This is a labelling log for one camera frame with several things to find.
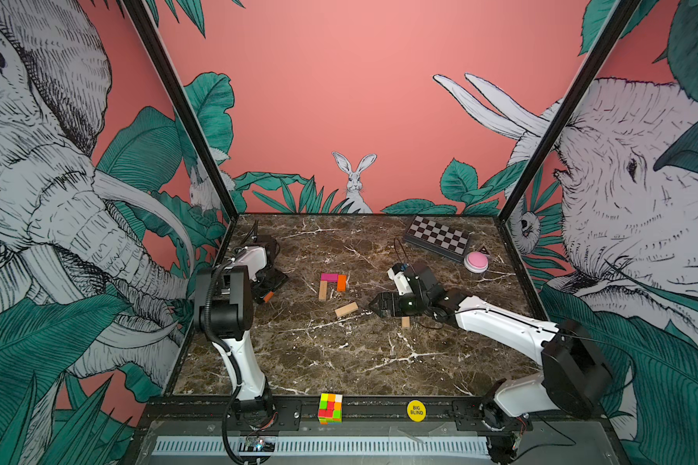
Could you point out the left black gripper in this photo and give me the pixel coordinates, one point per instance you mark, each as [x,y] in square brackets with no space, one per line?
[260,293]

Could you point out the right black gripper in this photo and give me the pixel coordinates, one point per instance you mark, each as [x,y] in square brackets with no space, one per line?
[395,303]

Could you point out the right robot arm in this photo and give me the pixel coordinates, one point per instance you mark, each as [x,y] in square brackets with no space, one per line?
[573,373]

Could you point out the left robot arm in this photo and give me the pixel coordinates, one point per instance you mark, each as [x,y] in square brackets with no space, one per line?
[224,312]

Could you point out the folded checkered chess board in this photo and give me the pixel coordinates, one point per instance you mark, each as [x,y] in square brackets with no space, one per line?
[438,238]

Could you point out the pink round button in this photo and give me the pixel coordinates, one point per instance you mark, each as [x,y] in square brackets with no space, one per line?
[476,262]

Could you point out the yellow big blind chip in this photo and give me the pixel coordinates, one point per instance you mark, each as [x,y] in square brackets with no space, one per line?
[416,410]

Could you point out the colourful puzzle cube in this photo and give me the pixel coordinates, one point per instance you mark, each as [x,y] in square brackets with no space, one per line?
[330,408]

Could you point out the small circuit board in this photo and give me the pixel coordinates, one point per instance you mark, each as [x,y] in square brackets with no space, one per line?
[255,444]

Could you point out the white perforated strip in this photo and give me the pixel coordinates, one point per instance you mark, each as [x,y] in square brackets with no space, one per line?
[474,447]

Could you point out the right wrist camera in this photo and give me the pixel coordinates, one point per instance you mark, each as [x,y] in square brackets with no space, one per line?
[416,279]

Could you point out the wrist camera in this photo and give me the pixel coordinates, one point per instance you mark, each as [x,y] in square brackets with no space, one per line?
[416,279]
[271,246]

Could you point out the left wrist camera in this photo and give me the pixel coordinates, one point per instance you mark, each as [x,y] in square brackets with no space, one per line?
[271,246]

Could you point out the black front rail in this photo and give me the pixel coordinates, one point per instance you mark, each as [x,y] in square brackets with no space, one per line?
[294,411]

